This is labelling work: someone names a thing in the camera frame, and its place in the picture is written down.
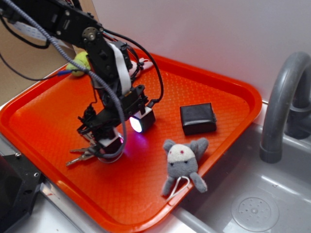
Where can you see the pink plush bunny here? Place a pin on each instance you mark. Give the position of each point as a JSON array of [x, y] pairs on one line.
[[140, 66]]

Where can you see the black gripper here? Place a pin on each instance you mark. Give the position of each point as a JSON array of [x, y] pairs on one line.
[[115, 111]]

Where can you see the green plush turtle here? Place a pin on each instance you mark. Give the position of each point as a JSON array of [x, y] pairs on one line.
[[82, 60]]

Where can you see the black rectangular block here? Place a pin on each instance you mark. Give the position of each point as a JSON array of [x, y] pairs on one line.
[[198, 118]]

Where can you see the orange plastic tray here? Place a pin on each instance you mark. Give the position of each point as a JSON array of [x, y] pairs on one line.
[[125, 196]]

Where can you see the black metal base block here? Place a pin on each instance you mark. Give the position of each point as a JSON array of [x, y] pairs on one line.
[[20, 182]]

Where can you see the grey plush mouse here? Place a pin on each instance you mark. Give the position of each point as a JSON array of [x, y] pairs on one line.
[[182, 163]]

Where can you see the grey toy sink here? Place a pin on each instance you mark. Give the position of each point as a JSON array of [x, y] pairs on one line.
[[247, 195]]

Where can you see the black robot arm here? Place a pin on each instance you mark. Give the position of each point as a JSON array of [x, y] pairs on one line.
[[108, 78]]

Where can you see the silver keys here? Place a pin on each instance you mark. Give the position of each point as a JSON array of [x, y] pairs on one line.
[[80, 156]]

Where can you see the grey plastic faucet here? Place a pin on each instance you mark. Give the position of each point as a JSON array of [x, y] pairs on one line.
[[289, 107]]

